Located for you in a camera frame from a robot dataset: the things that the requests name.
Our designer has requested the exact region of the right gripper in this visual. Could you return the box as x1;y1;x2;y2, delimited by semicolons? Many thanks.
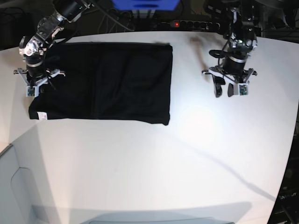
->
13;64;65;90

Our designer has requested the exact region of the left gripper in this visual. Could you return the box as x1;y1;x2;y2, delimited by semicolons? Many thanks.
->
202;56;257;98

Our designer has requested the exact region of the black T-shirt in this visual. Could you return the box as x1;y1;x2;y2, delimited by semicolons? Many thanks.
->
28;42;173;125

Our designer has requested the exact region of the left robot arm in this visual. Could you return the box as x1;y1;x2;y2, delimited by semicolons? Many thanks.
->
202;0;257;98

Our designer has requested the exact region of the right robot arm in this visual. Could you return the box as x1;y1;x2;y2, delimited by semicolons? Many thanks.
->
14;0;92;97

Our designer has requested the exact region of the black power strip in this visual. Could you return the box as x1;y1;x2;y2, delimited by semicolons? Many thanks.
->
159;20;221;32

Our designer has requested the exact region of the blue plastic bin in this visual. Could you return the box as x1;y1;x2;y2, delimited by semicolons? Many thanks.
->
112;0;179;11

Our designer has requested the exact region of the black box with white lettering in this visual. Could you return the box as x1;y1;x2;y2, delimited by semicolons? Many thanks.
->
268;157;299;224

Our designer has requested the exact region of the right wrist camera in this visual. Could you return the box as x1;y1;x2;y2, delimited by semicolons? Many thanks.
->
26;85;39;98

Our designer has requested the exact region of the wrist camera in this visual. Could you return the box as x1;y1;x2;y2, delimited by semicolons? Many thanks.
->
26;85;39;98
237;83;249;96

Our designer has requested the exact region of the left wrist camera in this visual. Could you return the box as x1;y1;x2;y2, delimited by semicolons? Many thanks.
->
237;83;249;96

